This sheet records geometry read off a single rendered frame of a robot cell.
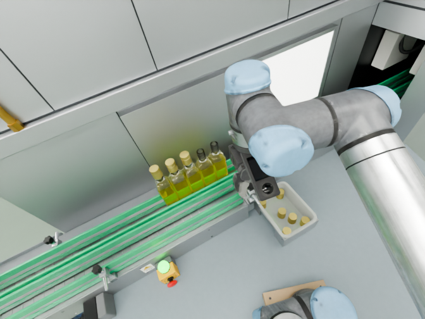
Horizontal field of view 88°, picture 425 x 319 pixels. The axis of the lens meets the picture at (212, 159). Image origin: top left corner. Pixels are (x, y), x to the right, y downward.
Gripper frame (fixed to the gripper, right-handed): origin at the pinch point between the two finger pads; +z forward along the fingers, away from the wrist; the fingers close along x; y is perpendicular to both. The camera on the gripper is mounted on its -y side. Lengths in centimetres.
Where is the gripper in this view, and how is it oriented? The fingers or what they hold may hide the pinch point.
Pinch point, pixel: (253, 192)
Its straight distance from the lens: 62.3
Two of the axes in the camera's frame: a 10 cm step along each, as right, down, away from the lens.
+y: -2.9, -7.1, 6.4
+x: -9.4, 3.2, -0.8
